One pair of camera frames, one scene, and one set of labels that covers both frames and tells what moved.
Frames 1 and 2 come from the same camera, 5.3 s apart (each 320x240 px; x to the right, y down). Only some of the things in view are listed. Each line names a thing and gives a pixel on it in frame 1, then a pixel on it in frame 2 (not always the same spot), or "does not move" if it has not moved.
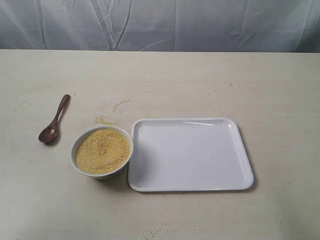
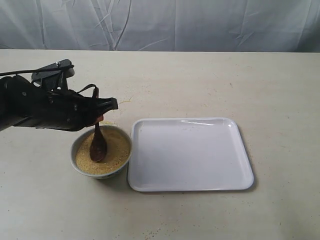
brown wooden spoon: (49, 133) → (98, 146)
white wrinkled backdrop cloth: (288, 26) does not move
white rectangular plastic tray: (187, 154) does not move
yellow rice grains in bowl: (101, 151) does not move
